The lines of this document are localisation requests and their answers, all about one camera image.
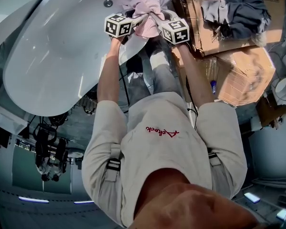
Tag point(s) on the small cardboard box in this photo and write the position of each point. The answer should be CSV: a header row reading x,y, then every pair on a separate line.
x,y
271,111

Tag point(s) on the large creased cardboard box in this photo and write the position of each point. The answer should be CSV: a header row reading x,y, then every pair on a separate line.
x,y
248,80

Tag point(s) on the person's left forearm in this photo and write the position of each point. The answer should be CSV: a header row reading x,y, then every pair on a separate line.
x,y
107,75

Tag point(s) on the round laundry basket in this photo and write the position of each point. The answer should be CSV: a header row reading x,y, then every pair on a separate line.
x,y
89,105

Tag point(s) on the smooth brown cardboard box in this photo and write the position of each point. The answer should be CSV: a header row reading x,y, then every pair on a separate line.
x,y
193,3

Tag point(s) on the person's right forearm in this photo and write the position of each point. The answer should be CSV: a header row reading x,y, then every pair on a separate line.
x,y
197,80

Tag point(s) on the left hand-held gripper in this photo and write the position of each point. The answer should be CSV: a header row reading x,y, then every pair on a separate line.
x,y
116,25

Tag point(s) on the white bathtub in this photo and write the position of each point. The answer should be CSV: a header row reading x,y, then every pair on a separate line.
x,y
50,56

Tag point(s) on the pink cloth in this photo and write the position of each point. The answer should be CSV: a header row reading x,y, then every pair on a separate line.
x,y
146,5

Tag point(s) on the black cabinet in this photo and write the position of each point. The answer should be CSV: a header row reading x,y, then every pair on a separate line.
x,y
0,137

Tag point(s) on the person's beige shirt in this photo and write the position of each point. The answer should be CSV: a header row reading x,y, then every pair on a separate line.
x,y
162,156

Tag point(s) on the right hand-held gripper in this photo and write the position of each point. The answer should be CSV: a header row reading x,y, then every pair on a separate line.
x,y
176,32

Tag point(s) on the person's blue jeans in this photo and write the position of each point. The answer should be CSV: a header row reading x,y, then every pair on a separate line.
x,y
162,77

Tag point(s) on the ceiling light bar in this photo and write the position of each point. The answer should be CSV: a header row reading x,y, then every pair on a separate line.
x,y
283,214
252,197

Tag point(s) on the grey clothes pile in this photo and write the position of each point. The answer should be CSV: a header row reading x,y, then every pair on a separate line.
x,y
240,11

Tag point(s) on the person's chin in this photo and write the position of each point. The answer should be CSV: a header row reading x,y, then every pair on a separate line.
x,y
193,206

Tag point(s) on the chrome bathtub overflow knob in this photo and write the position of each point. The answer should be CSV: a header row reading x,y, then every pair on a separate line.
x,y
108,3

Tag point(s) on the blue marker pen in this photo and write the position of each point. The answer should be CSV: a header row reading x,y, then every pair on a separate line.
x,y
213,86

